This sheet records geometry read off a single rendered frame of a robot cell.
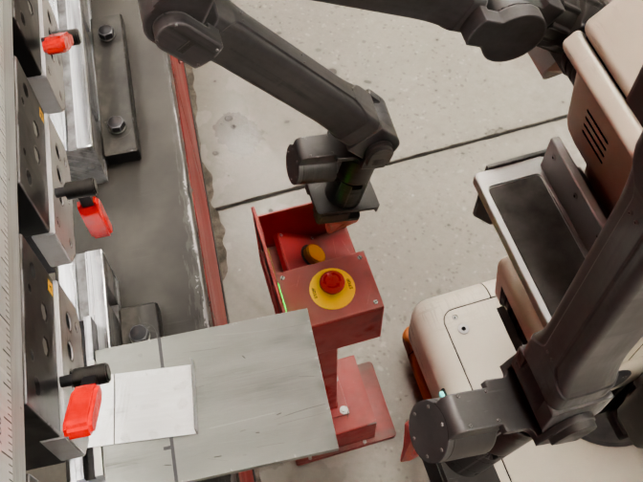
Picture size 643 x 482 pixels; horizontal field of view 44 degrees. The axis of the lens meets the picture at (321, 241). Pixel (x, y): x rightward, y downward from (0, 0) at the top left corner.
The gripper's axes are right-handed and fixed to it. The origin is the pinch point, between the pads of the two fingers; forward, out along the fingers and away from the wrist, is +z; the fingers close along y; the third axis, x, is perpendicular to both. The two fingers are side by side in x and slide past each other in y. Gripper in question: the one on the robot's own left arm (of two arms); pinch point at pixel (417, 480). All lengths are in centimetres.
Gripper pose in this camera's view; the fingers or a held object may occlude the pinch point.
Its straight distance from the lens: 93.8
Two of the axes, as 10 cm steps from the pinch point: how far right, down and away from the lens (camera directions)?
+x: 8.6, -0.1, 5.1
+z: -4.2, 5.6, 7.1
